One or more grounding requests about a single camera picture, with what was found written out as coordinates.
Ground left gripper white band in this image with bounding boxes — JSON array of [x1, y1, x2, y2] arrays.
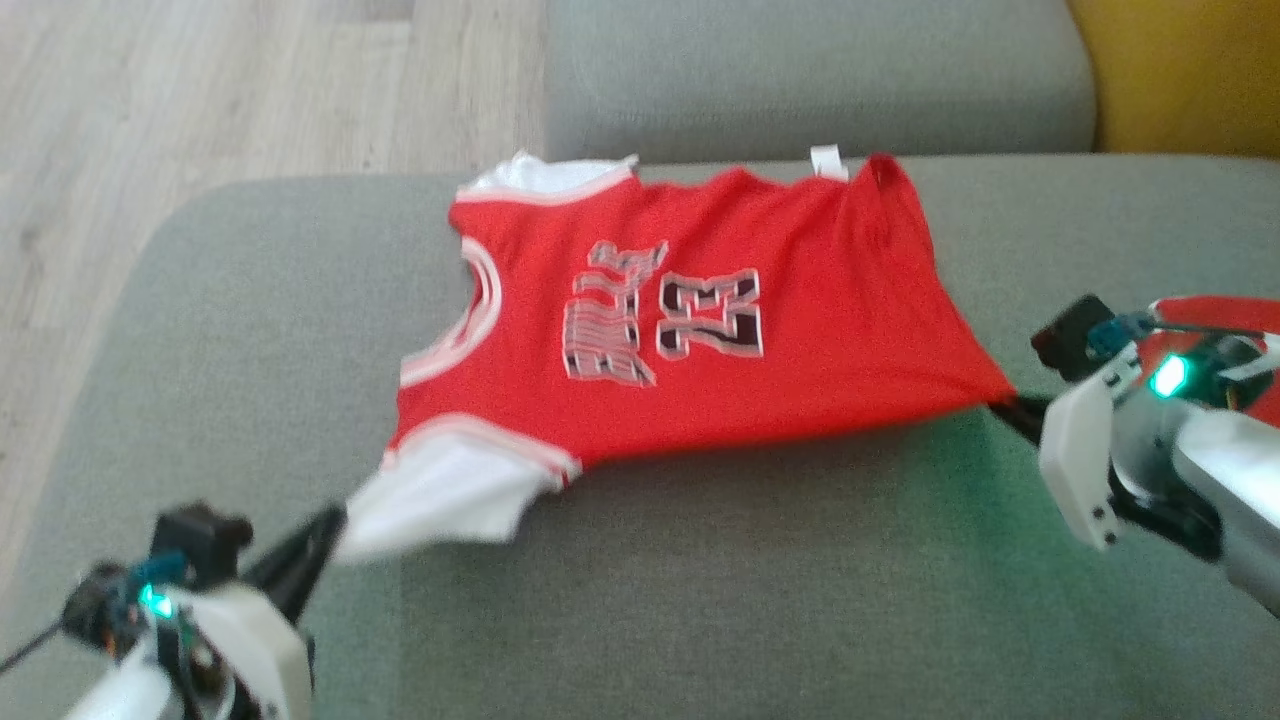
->
[[188, 505, 347, 720]]

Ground wide yellow sofa backrest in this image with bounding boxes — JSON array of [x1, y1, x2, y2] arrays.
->
[[1065, 0, 1280, 159]]

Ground red basketball jersey number 23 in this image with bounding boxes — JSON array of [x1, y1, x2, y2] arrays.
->
[[335, 148, 1019, 566]]

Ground large grey fabric sofa seat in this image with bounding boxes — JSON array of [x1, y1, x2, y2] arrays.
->
[[0, 155, 1280, 720]]

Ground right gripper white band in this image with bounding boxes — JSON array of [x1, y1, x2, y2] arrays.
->
[[991, 343, 1144, 554]]

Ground right cable with teal connector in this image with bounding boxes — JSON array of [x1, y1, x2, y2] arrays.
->
[[1088, 312, 1280, 361]]

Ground grey sofa back cushion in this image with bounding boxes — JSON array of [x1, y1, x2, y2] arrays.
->
[[545, 0, 1098, 163]]

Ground plain red garment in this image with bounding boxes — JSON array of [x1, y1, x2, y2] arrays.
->
[[1140, 295, 1280, 431]]

